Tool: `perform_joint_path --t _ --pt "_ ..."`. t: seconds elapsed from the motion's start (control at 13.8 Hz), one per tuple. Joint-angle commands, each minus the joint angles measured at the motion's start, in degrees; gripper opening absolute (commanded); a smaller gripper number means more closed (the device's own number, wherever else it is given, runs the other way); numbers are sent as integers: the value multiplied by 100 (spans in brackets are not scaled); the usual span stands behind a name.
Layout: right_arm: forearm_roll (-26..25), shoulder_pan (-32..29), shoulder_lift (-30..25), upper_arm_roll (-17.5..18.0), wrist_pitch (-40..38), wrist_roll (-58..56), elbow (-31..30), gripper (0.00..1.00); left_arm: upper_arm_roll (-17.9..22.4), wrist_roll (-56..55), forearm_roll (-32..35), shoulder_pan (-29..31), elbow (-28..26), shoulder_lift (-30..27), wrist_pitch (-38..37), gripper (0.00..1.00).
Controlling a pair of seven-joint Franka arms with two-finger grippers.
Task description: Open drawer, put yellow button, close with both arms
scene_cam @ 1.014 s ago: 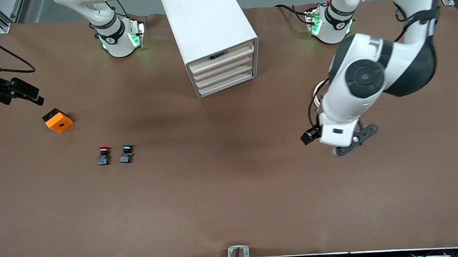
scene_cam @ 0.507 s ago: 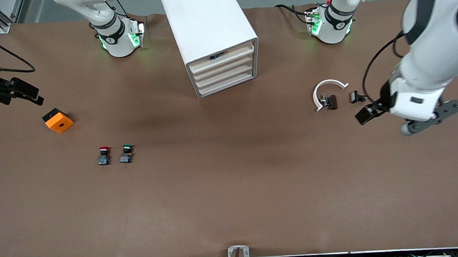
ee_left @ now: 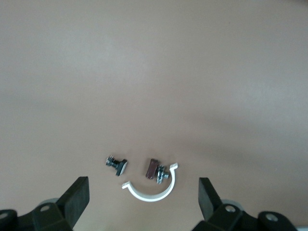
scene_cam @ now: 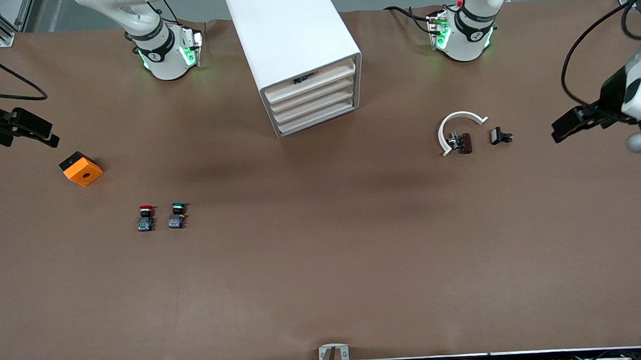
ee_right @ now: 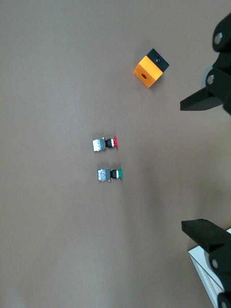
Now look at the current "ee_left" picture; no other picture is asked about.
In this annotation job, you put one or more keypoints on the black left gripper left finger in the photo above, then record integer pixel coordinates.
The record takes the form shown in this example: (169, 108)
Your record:
(75, 199)

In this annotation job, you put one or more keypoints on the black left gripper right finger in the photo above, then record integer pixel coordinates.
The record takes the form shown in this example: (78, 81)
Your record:
(208, 202)

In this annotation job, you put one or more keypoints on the brown brake pad with bolt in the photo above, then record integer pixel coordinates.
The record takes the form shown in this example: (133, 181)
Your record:
(151, 169)

